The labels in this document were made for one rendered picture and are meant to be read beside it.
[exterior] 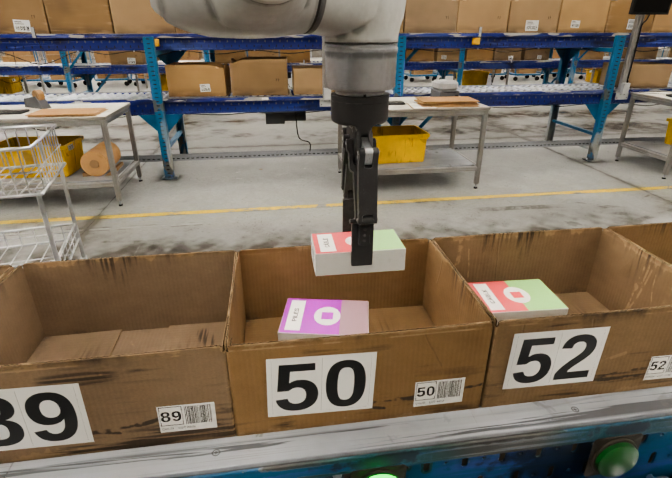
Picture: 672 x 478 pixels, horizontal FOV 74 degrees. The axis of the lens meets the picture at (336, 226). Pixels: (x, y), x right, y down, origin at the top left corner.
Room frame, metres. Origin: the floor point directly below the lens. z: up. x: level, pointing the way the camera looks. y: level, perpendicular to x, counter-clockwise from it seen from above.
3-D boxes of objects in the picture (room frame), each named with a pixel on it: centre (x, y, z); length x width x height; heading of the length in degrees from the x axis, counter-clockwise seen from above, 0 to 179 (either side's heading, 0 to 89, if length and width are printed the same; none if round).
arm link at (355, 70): (0.59, -0.03, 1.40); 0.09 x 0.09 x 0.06
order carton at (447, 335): (0.66, -0.02, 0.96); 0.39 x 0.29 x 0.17; 98
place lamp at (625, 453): (0.50, -0.45, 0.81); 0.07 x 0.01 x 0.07; 98
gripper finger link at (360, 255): (0.55, -0.04, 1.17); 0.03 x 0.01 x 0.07; 98
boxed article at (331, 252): (0.59, -0.03, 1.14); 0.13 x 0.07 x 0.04; 98
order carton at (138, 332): (0.60, 0.36, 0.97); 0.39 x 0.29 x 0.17; 98
